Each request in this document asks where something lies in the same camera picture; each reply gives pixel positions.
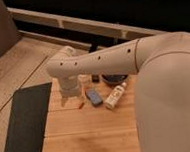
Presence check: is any black floor mat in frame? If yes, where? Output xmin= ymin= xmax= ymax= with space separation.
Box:
xmin=4 ymin=82 xmax=51 ymax=152

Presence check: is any small dark brown block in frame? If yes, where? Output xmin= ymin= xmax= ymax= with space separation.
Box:
xmin=92 ymin=74 xmax=100 ymax=83

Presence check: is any white cylindrical jar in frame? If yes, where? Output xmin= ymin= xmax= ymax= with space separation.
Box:
xmin=78 ymin=74 xmax=91 ymax=88

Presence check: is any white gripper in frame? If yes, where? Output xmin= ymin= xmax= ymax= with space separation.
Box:
xmin=58 ymin=76 xmax=82 ymax=105

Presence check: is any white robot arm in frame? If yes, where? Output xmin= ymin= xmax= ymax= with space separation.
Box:
xmin=47 ymin=32 xmax=190 ymax=152

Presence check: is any white spray bottle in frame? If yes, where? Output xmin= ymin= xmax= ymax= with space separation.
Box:
xmin=105 ymin=82 xmax=126 ymax=109

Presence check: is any dark ceramic bowl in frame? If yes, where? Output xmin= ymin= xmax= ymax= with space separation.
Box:
xmin=102 ymin=74 xmax=128 ymax=85

